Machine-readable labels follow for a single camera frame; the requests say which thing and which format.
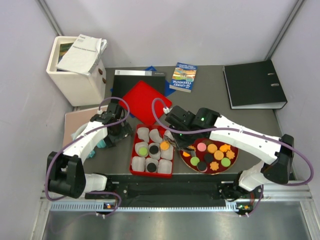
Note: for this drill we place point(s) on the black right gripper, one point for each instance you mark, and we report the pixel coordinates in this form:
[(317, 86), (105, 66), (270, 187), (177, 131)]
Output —
[(180, 143)]

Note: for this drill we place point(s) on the orange star cookie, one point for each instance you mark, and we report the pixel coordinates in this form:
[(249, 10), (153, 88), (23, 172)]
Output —
[(230, 154)]

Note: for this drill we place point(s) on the orange flower cookie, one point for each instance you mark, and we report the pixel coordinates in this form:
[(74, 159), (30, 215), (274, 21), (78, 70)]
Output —
[(214, 166), (192, 148)]

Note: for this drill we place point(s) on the black flat notebook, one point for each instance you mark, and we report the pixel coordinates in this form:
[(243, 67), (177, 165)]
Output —
[(125, 82)]

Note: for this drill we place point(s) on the white paper manual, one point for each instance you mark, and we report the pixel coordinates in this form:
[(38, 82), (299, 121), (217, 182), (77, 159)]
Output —
[(83, 56)]

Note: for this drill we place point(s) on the dark red round plate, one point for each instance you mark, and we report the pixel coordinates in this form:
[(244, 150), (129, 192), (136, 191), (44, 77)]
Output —
[(201, 154)]

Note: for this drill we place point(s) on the white paper cup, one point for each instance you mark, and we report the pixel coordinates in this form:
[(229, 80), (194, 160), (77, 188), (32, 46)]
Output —
[(167, 136), (143, 134), (167, 154), (151, 160), (138, 164), (155, 156), (154, 135), (139, 145), (164, 167)]

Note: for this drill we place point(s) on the blue paperback book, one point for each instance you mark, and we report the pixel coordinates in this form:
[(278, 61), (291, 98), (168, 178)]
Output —
[(183, 77)]

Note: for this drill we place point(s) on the red box lid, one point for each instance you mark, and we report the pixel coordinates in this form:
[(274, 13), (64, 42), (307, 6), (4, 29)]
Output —
[(139, 100)]

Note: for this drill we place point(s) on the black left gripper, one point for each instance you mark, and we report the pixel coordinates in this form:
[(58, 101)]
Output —
[(125, 131)]

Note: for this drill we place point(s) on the black pink sandwich cookie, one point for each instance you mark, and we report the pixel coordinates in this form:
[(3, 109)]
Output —
[(202, 166)]

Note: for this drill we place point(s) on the light blue headphones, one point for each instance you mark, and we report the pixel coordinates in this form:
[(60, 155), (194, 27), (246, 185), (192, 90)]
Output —
[(77, 131)]

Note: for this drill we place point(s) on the orange fish cookie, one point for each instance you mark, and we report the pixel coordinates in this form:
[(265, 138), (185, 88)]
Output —
[(225, 148)]

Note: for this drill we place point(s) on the green macaron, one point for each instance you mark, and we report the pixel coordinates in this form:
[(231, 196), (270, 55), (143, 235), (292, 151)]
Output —
[(143, 151), (225, 162), (194, 161)]

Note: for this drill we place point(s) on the metal tongs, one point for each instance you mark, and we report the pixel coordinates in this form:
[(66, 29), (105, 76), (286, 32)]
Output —
[(172, 143)]

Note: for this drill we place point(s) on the orange round cracker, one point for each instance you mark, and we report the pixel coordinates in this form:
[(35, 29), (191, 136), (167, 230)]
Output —
[(165, 145), (212, 148), (218, 155)]

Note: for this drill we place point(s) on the red cookie box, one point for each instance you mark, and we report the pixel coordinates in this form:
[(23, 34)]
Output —
[(136, 140)]

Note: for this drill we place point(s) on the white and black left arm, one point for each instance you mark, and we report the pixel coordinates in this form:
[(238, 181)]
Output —
[(65, 173)]

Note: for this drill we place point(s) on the pink macaron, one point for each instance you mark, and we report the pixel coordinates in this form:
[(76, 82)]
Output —
[(202, 147)]

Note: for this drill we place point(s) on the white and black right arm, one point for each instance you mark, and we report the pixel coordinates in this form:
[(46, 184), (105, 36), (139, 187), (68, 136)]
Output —
[(274, 153)]

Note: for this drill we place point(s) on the pink notebook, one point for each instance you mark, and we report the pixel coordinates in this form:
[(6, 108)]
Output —
[(74, 120)]

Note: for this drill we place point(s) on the white storage box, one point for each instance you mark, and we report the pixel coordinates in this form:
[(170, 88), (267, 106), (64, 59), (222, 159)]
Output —
[(79, 90)]

